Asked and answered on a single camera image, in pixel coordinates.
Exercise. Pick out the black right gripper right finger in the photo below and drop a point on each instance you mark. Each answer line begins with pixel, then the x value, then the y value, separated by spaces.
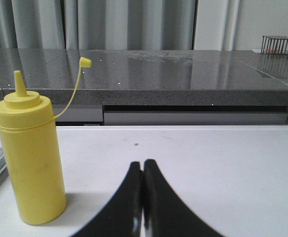
pixel 165 214

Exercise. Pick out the grey stone counter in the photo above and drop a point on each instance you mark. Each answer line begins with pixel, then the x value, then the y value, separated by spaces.
pixel 117 87

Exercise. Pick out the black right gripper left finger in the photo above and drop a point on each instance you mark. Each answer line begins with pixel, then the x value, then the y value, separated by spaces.
pixel 121 216

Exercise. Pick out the grey curtain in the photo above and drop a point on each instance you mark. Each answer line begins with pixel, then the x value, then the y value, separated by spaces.
pixel 119 24

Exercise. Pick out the yellow squeeze bottle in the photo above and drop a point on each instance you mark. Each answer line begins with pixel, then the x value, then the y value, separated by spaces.
pixel 30 146

